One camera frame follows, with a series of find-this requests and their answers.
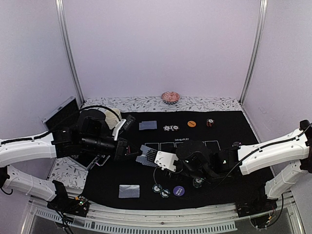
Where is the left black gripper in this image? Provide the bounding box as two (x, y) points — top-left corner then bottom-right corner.
(81, 134), (142, 161)

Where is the blue playing card deck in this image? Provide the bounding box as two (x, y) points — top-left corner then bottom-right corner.
(136, 145), (156, 167)

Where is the green blue chip stack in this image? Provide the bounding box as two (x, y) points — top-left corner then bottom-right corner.
(193, 178), (204, 189)

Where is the single blue playing card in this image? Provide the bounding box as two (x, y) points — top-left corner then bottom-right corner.
(139, 121), (150, 131)

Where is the purple small blind button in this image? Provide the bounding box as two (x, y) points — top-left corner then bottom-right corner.
(173, 186), (185, 197)

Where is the orange big blind button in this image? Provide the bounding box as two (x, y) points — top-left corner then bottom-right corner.
(187, 120), (196, 127)

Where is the orange black hundred chip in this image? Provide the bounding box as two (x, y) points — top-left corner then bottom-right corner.
(170, 125), (179, 131)

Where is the orange hundred chip stack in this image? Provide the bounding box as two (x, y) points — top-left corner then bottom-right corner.
(206, 118), (215, 127)

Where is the blue hole card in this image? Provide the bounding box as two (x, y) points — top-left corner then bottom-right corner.
(118, 185), (140, 198)

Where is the black round dealer button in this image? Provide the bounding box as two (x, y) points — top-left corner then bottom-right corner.
(233, 142), (242, 147)

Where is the blue white ten chip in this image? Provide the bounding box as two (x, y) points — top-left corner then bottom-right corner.
(163, 125), (171, 131)

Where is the blue green fifty chip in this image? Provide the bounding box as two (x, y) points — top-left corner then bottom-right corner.
(152, 184), (162, 193)

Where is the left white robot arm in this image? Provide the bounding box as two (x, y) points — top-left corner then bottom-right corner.
(0, 109), (140, 212)

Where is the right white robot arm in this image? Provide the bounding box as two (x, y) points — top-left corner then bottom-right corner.
(168, 120), (312, 213)

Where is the black poker table mat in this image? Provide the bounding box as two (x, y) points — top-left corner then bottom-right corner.
(82, 111), (273, 210)

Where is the cream ceramic mug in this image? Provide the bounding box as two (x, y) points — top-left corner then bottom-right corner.
(104, 108), (122, 130)

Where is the floral patterned tablecloth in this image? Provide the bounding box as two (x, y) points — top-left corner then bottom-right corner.
(48, 97), (243, 190)

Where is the red patterned small bowl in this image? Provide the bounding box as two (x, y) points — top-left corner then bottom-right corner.
(161, 91), (180, 105)

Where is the aluminium poker chip case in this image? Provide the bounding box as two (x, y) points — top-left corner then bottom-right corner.
(42, 96), (109, 170)

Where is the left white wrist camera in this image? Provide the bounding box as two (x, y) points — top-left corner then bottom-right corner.
(112, 115), (136, 141)

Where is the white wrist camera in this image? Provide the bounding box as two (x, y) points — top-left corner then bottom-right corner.
(154, 151), (178, 172)
(112, 115), (136, 141)

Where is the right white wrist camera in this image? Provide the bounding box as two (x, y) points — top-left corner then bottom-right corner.
(154, 151), (178, 172)

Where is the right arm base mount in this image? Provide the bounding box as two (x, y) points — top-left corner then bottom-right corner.
(235, 196), (277, 229)

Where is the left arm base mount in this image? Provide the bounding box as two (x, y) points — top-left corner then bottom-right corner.
(47, 195), (90, 217)

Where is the front aluminium rail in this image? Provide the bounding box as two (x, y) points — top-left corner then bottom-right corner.
(23, 187), (305, 234)

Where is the left aluminium frame post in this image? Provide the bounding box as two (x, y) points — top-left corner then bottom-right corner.
(55, 0), (85, 104)

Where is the aluminium frame post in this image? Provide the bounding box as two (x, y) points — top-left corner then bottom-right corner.
(55, 0), (85, 104)
(239, 0), (268, 106)

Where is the right aluminium frame post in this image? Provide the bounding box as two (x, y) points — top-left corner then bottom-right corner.
(239, 0), (268, 106)

